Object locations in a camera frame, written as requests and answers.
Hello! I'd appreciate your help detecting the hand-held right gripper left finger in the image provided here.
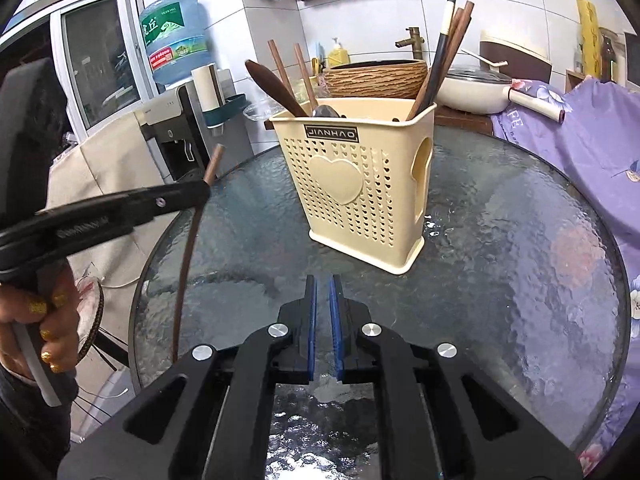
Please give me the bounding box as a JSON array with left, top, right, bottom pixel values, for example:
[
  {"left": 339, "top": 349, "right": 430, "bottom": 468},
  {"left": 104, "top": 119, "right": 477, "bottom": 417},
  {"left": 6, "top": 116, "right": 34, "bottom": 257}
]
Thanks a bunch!
[{"left": 57, "top": 274, "right": 318, "bottom": 480}]

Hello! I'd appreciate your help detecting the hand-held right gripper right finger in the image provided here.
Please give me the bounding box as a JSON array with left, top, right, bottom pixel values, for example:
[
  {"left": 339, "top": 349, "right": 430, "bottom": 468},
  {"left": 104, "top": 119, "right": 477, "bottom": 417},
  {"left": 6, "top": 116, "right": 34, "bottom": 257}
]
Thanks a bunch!
[{"left": 327, "top": 273, "right": 583, "bottom": 480}]

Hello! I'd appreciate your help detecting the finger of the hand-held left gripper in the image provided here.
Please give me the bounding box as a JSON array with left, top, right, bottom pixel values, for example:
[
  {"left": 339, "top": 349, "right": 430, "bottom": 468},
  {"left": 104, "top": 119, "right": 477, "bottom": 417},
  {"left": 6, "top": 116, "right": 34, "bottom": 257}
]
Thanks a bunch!
[{"left": 35, "top": 181, "right": 211, "bottom": 225}]

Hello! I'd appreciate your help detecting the brown wooden chopstick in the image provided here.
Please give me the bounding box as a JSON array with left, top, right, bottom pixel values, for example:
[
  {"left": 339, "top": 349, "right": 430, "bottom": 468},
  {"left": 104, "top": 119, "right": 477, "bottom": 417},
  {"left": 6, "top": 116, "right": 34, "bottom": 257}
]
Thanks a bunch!
[
  {"left": 170, "top": 144, "right": 226, "bottom": 363},
  {"left": 419, "top": 7, "right": 463, "bottom": 108},
  {"left": 407, "top": 1, "right": 475, "bottom": 121},
  {"left": 266, "top": 38, "right": 307, "bottom": 111},
  {"left": 293, "top": 42, "right": 321, "bottom": 110}
]

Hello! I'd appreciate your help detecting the cream plastic utensil basket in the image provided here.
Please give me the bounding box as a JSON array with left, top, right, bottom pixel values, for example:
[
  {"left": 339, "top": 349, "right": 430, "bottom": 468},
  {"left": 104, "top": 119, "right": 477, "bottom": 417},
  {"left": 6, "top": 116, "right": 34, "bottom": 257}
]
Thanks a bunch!
[{"left": 269, "top": 96, "right": 437, "bottom": 276}]

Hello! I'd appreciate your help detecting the dark wooden spoon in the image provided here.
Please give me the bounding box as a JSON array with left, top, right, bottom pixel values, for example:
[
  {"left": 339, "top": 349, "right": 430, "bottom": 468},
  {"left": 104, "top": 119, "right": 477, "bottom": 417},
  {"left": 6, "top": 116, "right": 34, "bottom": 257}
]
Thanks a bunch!
[{"left": 244, "top": 59, "right": 311, "bottom": 118}]

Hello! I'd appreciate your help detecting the black chopstick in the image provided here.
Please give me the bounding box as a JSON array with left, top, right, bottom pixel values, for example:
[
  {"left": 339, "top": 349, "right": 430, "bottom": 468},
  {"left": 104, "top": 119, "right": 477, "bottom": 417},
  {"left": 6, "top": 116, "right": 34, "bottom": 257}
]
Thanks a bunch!
[{"left": 422, "top": 0, "right": 457, "bottom": 108}]

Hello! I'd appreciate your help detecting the person's left forearm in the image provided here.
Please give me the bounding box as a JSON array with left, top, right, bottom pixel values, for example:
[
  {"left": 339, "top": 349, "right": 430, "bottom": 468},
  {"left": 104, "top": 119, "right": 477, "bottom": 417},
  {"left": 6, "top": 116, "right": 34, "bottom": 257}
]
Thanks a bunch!
[{"left": 0, "top": 360, "right": 76, "bottom": 480}]

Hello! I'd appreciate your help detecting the person's left hand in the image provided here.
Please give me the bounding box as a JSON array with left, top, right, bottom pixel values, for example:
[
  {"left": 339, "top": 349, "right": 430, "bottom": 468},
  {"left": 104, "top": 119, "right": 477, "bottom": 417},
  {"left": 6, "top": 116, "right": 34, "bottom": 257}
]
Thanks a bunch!
[{"left": 0, "top": 265, "right": 80, "bottom": 381}]

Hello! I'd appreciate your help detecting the beige cloth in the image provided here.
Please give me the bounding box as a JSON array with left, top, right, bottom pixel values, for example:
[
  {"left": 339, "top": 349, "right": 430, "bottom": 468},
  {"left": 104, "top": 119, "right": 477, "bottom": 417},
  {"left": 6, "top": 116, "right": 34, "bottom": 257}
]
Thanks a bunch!
[{"left": 44, "top": 110, "right": 168, "bottom": 291}]

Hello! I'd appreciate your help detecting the grey water dispenser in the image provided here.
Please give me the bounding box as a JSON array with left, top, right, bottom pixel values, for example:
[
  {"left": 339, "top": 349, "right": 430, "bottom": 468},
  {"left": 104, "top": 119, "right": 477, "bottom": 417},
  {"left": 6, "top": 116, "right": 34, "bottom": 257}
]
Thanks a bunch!
[{"left": 137, "top": 82, "right": 221, "bottom": 183}]

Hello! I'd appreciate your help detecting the dark cloth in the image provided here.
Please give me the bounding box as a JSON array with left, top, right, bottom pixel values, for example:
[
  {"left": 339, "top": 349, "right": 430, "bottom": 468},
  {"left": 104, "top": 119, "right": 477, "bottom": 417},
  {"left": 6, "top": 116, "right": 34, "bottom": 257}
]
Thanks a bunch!
[{"left": 0, "top": 57, "right": 68, "bottom": 233}]

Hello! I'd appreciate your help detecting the white cup dispenser teal holder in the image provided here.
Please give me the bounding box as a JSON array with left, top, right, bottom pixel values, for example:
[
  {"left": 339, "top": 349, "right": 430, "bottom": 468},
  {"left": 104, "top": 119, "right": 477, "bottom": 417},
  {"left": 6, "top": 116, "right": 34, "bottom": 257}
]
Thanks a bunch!
[{"left": 191, "top": 64, "right": 251, "bottom": 128}]

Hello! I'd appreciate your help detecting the blue water jug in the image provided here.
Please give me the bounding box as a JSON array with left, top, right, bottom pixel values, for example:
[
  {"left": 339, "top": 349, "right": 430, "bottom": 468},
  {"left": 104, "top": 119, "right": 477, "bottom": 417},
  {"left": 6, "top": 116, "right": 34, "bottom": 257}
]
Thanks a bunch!
[{"left": 139, "top": 0, "right": 210, "bottom": 86}]

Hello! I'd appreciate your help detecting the glass sliding door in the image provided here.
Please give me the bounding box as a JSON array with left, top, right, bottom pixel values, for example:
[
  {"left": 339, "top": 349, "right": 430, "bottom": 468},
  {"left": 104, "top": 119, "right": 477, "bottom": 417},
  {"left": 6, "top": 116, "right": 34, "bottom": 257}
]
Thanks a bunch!
[{"left": 0, "top": 0, "right": 161, "bottom": 136}]

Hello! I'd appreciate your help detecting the yellow soap bottle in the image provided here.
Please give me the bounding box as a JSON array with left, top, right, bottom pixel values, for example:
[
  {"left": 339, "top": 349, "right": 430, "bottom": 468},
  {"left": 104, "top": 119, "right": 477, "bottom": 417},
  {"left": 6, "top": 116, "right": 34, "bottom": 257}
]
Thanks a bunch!
[{"left": 327, "top": 37, "right": 351, "bottom": 68}]

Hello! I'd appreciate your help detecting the woven pattern wash basin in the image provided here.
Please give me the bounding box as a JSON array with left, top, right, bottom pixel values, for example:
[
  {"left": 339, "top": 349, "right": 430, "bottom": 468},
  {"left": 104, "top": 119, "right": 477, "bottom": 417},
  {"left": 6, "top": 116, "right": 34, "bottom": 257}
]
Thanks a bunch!
[{"left": 325, "top": 59, "right": 430, "bottom": 100}]

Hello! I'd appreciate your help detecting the cream pan with lid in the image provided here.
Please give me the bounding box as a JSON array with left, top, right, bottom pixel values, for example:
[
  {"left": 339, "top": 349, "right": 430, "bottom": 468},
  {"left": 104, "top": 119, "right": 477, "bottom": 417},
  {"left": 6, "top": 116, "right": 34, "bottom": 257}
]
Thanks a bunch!
[{"left": 435, "top": 65, "right": 566, "bottom": 123}]

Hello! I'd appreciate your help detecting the brass faucet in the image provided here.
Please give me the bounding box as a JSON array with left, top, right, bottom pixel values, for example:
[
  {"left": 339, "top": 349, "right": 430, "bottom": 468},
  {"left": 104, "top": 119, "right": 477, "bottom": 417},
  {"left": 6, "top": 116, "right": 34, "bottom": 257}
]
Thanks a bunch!
[{"left": 395, "top": 27, "right": 423, "bottom": 63}]

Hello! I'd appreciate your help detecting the white rice paddle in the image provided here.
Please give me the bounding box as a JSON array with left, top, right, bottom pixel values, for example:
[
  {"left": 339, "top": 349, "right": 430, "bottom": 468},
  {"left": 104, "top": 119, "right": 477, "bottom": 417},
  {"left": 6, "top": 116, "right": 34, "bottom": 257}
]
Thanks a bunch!
[{"left": 460, "top": 49, "right": 509, "bottom": 74}]

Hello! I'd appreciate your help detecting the purple floral cloth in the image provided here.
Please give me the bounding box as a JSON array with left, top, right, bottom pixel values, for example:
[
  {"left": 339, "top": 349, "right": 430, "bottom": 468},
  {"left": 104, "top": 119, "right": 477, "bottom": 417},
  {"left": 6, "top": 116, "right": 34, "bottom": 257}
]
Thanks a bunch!
[{"left": 490, "top": 77, "right": 640, "bottom": 463}]

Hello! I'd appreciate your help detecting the brown white rice cooker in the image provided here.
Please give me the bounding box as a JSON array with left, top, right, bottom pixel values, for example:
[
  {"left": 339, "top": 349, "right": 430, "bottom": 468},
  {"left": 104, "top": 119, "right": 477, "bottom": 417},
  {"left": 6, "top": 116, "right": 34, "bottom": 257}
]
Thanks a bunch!
[{"left": 479, "top": 30, "right": 551, "bottom": 83}]

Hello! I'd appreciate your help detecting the dark brown bottle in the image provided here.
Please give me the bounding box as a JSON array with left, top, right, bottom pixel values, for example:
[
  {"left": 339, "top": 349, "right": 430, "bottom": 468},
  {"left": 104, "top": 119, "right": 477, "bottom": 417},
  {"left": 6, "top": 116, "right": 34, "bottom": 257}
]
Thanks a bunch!
[{"left": 598, "top": 27, "right": 622, "bottom": 82}]

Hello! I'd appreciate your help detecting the yellow roll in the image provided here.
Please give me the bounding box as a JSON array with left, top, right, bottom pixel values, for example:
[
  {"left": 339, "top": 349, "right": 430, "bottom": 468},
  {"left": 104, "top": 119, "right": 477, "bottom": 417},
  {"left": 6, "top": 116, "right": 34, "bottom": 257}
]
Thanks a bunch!
[{"left": 576, "top": 0, "right": 601, "bottom": 81}]

